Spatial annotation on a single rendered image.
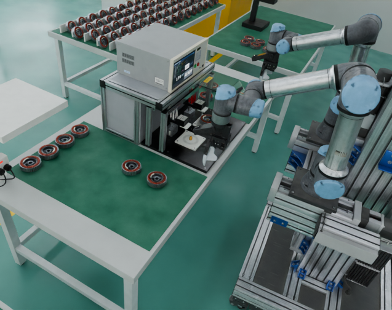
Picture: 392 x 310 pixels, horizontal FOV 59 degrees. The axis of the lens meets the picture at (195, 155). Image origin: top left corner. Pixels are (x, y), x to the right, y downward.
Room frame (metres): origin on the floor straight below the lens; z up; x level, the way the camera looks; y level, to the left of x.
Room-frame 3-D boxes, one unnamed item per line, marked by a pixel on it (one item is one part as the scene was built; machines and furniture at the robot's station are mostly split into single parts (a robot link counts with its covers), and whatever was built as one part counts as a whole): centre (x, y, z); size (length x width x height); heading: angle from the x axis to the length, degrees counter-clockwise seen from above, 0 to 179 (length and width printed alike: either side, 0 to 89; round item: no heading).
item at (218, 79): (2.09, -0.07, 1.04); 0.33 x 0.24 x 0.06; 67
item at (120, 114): (1.76, 0.50, 0.91); 0.28 x 0.03 x 0.32; 67
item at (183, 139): (1.79, 0.05, 0.78); 0.15 x 0.15 x 0.01; 67
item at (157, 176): (1.39, 0.20, 0.77); 0.11 x 0.11 x 0.04
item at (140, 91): (2.03, 0.30, 1.09); 0.68 x 0.44 x 0.05; 157
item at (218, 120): (1.20, -0.08, 1.37); 0.08 x 0.08 x 0.05
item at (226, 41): (4.17, -0.73, 0.37); 1.85 x 1.10 x 0.75; 157
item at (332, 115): (1.71, -0.75, 1.20); 0.13 x 0.12 x 0.14; 154
